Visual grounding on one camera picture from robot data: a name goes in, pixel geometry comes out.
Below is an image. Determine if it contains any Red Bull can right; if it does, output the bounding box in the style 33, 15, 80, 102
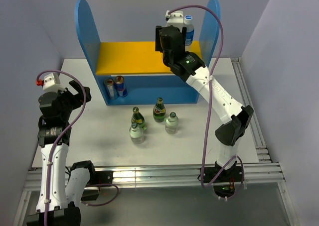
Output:
115, 75, 128, 97

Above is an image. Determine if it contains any green perrier bottle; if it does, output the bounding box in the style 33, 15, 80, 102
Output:
131, 107, 147, 131
153, 98, 166, 122

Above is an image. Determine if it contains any blue and yellow shelf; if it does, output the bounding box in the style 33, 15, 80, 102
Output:
74, 0, 223, 106

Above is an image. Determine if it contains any green Perrier bottle right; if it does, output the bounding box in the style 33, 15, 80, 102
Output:
153, 98, 166, 122

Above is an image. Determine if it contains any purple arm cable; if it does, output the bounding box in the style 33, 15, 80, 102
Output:
37, 70, 120, 226
166, 4, 245, 199

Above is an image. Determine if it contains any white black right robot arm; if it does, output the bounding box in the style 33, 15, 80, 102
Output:
155, 25, 254, 185

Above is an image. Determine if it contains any chang soda water bottle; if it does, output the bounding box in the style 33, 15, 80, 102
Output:
165, 112, 179, 134
129, 122, 145, 144

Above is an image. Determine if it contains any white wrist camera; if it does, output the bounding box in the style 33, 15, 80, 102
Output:
165, 10, 184, 32
36, 73, 66, 93

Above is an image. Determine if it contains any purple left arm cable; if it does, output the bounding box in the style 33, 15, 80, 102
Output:
37, 70, 120, 226

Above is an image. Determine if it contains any red bull can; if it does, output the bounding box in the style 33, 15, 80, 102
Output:
115, 75, 128, 97
104, 78, 118, 100

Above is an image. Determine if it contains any Red Bull can left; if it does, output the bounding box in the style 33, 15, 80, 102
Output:
104, 78, 118, 100

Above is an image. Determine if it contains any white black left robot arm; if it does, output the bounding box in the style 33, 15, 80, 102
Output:
26, 77, 99, 226

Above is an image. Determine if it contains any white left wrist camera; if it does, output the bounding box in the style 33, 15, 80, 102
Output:
36, 73, 66, 93

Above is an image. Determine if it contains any green Perrier bottle left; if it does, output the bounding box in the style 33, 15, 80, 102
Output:
131, 107, 147, 131

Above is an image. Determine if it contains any aluminium rail frame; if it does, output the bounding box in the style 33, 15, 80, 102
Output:
22, 58, 300, 226

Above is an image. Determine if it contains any Chang soda water bottle left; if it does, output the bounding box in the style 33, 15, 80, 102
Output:
129, 122, 145, 144

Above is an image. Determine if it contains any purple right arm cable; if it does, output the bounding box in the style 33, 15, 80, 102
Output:
166, 4, 245, 199

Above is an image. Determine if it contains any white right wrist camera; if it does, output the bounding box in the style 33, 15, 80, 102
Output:
165, 10, 184, 32

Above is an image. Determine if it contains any Chang soda water bottle right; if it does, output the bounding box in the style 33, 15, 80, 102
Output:
165, 112, 179, 134

